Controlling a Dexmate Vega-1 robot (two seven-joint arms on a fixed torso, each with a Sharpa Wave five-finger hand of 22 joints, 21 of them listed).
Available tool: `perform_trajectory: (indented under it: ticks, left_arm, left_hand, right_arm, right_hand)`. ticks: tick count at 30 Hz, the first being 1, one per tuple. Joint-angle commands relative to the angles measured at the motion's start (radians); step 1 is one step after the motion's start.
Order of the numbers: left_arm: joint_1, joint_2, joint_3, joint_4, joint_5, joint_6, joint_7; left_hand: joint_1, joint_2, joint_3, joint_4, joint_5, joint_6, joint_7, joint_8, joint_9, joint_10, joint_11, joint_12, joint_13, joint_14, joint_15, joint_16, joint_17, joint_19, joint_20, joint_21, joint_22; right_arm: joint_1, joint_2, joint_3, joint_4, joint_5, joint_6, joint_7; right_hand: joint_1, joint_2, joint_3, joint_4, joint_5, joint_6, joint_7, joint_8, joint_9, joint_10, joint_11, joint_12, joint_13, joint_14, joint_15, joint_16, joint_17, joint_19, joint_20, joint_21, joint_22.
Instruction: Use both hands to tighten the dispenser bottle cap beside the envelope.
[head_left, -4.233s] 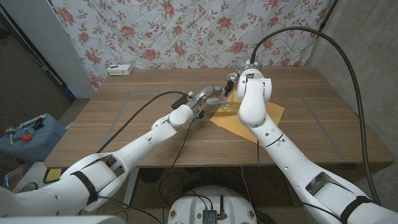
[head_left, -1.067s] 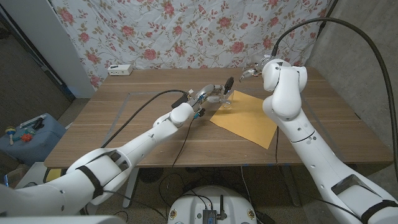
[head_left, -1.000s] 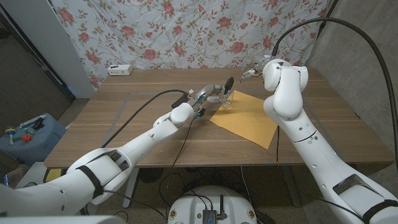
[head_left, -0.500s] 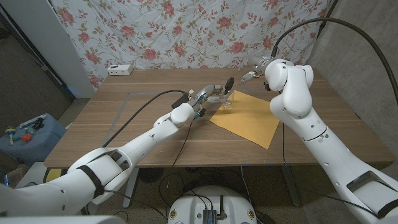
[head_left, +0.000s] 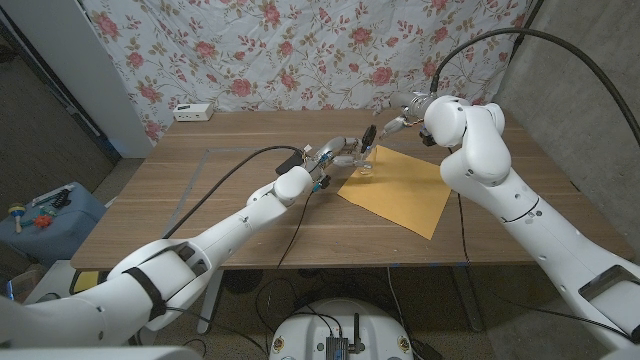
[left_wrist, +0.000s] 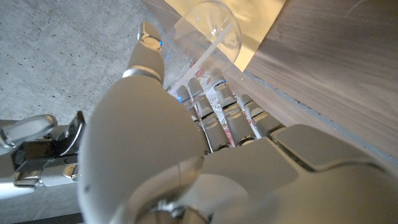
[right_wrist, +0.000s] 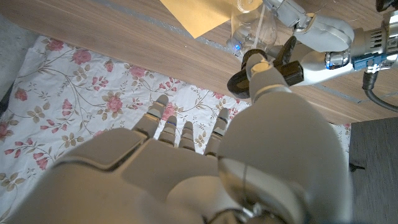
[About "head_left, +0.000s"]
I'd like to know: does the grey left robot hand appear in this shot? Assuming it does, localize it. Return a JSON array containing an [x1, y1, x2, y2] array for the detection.
[[305, 135, 374, 191]]

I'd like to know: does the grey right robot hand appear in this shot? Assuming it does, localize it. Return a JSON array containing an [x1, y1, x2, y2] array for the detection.
[[374, 91, 436, 141]]

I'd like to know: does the clear plastic dispenser bottle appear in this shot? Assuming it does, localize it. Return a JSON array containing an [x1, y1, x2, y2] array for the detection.
[[352, 147, 377, 177]]

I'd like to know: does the yellow paper envelope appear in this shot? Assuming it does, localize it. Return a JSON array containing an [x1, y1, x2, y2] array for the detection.
[[337, 144, 454, 241]]

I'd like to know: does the small black wallet case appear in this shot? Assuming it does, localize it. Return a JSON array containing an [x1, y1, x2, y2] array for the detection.
[[275, 151, 305, 176]]

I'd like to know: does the floral rose backdrop cloth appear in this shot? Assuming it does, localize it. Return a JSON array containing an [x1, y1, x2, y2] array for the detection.
[[82, 0, 534, 146]]

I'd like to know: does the black backdrop pole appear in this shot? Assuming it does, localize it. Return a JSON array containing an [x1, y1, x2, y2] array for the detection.
[[509, 0, 546, 49]]

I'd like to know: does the white power strip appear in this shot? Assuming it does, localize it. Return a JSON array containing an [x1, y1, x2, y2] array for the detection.
[[172, 103, 215, 123]]

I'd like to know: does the black round floor disc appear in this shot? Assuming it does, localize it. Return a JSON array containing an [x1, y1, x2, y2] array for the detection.
[[223, 269, 264, 296]]

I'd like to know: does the white robot torso base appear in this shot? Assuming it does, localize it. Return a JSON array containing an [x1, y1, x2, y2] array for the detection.
[[268, 298, 415, 360]]

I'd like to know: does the grey table leg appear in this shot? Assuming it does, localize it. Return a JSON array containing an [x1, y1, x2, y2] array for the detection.
[[449, 264, 485, 334]]

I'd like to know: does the white table leg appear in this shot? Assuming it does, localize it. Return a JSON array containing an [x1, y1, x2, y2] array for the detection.
[[196, 269, 225, 335]]

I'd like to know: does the white cabinet panel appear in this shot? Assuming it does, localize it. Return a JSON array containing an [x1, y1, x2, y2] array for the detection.
[[0, 0, 154, 160]]

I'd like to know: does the black toy piece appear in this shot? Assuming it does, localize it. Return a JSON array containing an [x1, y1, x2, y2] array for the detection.
[[51, 188, 72, 210]]

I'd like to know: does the yellow and black sign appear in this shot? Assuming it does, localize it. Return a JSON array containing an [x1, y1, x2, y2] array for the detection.
[[69, 269, 104, 296]]

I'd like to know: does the blue storage box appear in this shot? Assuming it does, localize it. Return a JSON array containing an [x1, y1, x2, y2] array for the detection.
[[0, 181, 107, 269]]

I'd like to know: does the white flat tool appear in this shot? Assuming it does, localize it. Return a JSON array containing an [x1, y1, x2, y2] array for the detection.
[[31, 183, 76, 207]]

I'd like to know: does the white robot torso rim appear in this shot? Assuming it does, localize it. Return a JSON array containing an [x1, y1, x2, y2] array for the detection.
[[0, 344, 204, 360]]

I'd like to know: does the yellow and blue maraca toy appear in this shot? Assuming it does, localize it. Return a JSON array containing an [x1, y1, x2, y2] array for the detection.
[[8, 202, 27, 235]]

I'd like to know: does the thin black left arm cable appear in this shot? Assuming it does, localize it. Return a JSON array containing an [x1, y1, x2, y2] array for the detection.
[[253, 182, 331, 352]]

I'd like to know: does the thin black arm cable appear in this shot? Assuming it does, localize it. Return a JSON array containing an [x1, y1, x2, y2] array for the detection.
[[253, 182, 331, 352], [455, 192, 632, 342]]

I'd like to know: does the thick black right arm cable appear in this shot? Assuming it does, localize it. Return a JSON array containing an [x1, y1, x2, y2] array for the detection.
[[429, 27, 640, 147]]

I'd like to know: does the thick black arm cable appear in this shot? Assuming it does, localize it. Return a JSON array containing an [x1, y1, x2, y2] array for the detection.
[[162, 145, 305, 240], [429, 27, 640, 147]]

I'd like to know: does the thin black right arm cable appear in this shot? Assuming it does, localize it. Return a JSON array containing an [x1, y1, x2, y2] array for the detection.
[[455, 192, 632, 342]]

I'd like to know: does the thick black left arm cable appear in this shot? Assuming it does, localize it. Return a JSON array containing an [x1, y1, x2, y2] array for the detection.
[[162, 145, 305, 240]]

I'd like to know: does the black floor cable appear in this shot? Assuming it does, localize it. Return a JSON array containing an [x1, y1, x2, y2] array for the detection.
[[253, 275, 361, 334]]

